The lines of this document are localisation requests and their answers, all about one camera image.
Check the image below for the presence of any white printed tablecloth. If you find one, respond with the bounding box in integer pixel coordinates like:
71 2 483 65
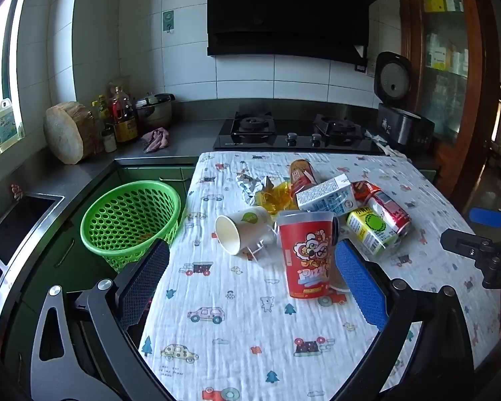
139 150 501 401

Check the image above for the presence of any red drink can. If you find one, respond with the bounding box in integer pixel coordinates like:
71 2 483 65
366 191 412 239

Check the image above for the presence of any steel pot with lid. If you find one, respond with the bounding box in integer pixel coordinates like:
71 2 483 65
134 93 176 131

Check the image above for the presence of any orange tea bottle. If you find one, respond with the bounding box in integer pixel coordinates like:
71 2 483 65
289 159 318 195

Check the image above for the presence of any white cloth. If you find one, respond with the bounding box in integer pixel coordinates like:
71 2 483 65
365 130 414 163

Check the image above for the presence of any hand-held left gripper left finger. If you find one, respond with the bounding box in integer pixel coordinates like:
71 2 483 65
29 239 180 401

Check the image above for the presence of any red snack packet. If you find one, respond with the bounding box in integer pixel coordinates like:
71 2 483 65
351 180 382 201

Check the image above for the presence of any green perforated plastic basket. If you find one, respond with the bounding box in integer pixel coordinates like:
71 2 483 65
80 180 182 274

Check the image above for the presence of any large cooking oil bottle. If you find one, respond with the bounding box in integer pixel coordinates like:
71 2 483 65
109 86 139 143

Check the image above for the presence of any black gas stove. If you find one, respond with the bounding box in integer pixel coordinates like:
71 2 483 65
214 111 385 153

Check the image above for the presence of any white paper cup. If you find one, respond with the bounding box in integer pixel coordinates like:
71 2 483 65
215 207 276 255

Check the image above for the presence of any small white jar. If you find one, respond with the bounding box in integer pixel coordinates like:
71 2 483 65
101 127 118 153

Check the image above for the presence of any silver foil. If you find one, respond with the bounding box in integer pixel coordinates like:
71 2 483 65
234 171 276 201

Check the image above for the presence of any black range hood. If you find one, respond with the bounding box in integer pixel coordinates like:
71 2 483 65
196 0 392 72

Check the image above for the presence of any wooden glass-door cabinet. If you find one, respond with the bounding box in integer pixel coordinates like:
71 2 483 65
394 0 501 201

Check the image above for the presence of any green kitchen cabinet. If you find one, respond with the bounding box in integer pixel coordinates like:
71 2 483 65
4 163 197 385

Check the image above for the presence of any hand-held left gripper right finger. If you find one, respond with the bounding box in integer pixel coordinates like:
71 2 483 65
333 238 485 401

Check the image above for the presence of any green yellow-capped bottle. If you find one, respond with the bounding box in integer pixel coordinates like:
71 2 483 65
91 95 111 134

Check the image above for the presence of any yellow plastic wrapper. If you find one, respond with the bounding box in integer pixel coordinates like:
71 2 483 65
255 181 301 214

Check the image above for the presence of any black rice cooker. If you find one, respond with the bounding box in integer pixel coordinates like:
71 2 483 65
374 51 436 153

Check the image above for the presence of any white blue milk carton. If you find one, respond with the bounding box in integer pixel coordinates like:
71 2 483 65
296 174 357 217

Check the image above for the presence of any steel kitchen sink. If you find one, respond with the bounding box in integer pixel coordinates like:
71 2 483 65
0 192 65 268

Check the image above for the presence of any red cartoon noodle cup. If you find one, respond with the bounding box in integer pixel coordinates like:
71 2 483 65
276 211 340 300

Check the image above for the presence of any clear plastic cup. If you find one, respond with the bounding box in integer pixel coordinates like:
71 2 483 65
242 221 285 269

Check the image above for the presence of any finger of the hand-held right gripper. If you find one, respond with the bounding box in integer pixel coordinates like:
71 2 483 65
440 228 499 260
469 207 501 229

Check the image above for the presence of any round wooden cutting board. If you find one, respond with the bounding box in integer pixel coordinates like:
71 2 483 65
44 101 97 165

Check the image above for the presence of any pink dish rag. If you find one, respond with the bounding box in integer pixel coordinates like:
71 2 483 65
141 127 170 153

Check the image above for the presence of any white detergent bottle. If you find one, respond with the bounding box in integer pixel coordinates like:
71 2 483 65
0 98 21 153

